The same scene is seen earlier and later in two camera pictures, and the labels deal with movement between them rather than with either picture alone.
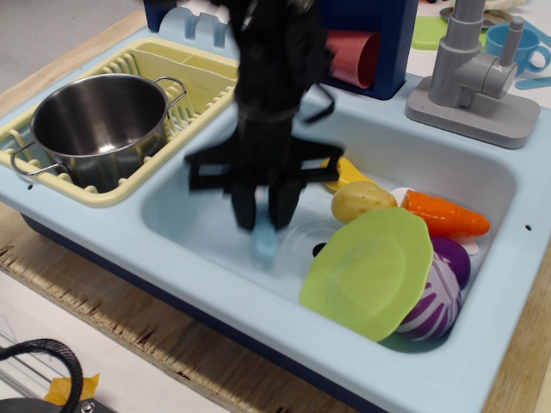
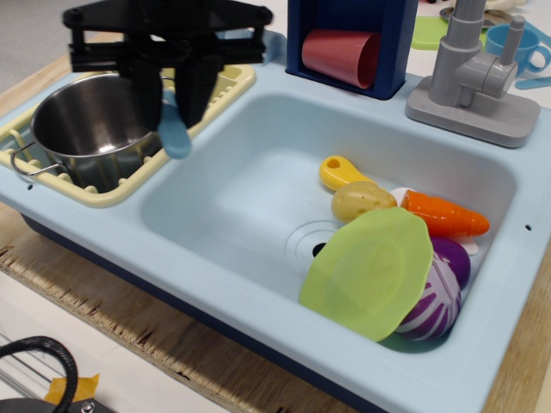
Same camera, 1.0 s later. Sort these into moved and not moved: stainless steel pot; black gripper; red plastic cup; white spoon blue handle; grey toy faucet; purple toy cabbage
Moved: white spoon blue handle; black gripper
Not moved: stainless steel pot; purple toy cabbage; grey toy faucet; red plastic cup
